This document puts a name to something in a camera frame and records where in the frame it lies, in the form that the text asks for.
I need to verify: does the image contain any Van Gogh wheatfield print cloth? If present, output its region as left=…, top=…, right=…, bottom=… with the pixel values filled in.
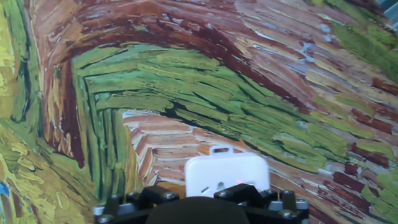
left=0, top=0, right=398, bottom=224

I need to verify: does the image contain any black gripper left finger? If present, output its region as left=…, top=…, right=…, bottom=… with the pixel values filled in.
left=93, top=185, right=180, bottom=224

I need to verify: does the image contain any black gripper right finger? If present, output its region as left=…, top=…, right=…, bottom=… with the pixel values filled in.
left=213, top=183, right=310, bottom=224

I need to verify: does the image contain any white four-socket power strip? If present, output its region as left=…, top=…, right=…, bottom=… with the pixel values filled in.
left=183, top=144, right=271, bottom=198

